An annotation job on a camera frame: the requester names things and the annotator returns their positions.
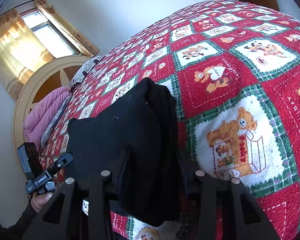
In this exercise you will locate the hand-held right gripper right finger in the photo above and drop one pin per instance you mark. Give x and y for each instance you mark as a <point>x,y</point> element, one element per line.
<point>205,188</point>

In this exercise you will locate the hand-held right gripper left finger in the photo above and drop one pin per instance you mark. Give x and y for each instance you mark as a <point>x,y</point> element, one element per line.
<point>100,187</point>

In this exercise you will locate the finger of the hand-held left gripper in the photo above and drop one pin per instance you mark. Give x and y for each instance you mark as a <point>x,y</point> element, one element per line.
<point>60,165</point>

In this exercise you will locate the black pants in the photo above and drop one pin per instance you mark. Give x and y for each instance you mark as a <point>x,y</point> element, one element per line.
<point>130,130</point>

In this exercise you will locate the person's left forearm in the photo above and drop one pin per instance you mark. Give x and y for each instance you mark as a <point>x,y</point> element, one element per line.
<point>22,225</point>

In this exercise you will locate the person's left hand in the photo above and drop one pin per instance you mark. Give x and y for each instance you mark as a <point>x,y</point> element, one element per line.
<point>40,201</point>

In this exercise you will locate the grey folded cloth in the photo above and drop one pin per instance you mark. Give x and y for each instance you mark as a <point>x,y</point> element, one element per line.
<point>52,125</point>

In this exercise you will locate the pink quilt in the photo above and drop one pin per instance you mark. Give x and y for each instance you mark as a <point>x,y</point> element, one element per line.
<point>40,120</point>

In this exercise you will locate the cream and brown headboard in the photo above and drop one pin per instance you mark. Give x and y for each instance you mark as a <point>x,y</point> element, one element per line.
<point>40,80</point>

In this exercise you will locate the black and white pillow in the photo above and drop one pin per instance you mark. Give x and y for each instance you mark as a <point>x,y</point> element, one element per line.
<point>87,67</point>

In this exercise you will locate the yellow patterned curtain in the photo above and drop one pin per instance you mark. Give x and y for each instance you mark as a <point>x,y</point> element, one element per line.
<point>12,55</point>
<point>75,32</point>

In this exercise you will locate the window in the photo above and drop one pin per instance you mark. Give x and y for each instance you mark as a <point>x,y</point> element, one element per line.
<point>52,37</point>

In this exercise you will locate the red checked printed blanket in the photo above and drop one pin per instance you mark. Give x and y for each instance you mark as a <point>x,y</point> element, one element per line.
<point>215,55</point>

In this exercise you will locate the black curtain rod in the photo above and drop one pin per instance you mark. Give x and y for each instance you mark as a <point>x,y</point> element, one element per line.
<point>30,2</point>

